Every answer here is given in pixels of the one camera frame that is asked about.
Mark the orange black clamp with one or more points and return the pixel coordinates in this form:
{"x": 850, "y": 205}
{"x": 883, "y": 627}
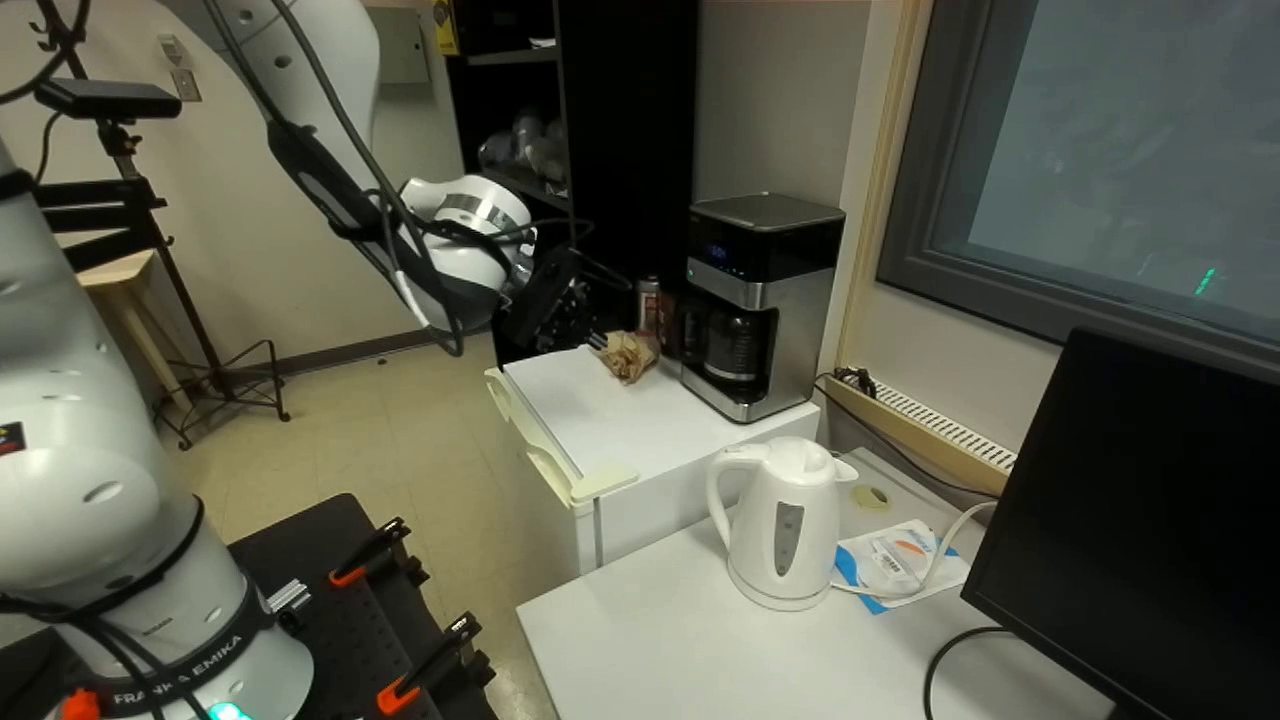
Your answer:
{"x": 427, "y": 665}
{"x": 367, "y": 557}

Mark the black shelf unit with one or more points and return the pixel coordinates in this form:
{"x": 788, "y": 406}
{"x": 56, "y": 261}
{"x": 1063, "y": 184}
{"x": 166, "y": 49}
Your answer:
{"x": 626, "y": 123}

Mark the white mini fridge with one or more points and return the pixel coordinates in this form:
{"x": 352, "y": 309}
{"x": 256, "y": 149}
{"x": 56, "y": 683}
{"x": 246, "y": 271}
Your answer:
{"x": 626, "y": 424}

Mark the white electric kettle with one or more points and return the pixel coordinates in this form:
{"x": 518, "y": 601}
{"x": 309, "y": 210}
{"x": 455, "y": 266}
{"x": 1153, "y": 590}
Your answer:
{"x": 783, "y": 523}

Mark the black tripod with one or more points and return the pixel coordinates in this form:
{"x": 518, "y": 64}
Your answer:
{"x": 142, "y": 227}

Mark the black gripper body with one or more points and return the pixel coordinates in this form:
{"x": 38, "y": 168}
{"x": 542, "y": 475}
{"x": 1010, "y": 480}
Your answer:
{"x": 551, "y": 306}

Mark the grey framed window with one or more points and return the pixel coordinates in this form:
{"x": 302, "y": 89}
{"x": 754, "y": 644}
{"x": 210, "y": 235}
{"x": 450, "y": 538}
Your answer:
{"x": 1107, "y": 146}

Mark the blue white paper packet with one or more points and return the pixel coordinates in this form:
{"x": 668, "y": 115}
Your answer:
{"x": 892, "y": 560}

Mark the glass coffee carafe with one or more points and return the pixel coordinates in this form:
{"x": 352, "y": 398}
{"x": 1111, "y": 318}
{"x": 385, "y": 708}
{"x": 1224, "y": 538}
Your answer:
{"x": 729, "y": 344}

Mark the dark brown bottle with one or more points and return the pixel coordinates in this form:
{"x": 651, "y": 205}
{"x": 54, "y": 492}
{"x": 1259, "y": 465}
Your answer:
{"x": 654, "y": 306}

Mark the black camera on tripod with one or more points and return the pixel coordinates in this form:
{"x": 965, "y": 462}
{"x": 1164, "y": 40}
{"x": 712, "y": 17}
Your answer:
{"x": 106, "y": 97}

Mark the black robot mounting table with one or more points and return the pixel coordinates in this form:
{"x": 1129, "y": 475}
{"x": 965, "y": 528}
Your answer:
{"x": 333, "y": 627}

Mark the black silver coffee maker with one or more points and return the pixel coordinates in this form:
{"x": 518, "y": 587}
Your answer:
{"x": 786, "y": 335}

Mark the wooden stool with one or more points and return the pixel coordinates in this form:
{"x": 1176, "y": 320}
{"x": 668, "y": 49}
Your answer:
{"x": 120, "y": 272}

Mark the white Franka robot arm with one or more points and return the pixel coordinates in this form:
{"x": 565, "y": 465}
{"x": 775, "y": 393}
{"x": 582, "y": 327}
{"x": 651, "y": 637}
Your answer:
{"x": 82, "y": 507}

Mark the baseboard heater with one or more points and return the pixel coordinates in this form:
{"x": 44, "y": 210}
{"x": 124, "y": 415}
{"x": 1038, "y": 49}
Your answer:
{"x": 934, "y": 443}

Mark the black computer monitor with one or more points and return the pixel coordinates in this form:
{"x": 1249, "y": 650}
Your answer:
{"x": 1144, "y": 535}

